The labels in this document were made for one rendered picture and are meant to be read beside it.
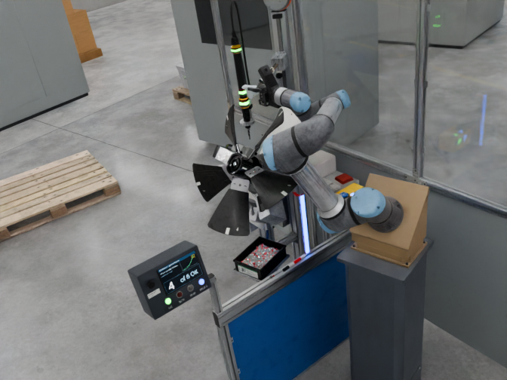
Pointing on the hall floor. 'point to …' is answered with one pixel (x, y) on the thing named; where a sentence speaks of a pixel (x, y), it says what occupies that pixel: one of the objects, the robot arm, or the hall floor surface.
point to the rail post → (228, 352)
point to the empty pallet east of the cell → (53, 191)
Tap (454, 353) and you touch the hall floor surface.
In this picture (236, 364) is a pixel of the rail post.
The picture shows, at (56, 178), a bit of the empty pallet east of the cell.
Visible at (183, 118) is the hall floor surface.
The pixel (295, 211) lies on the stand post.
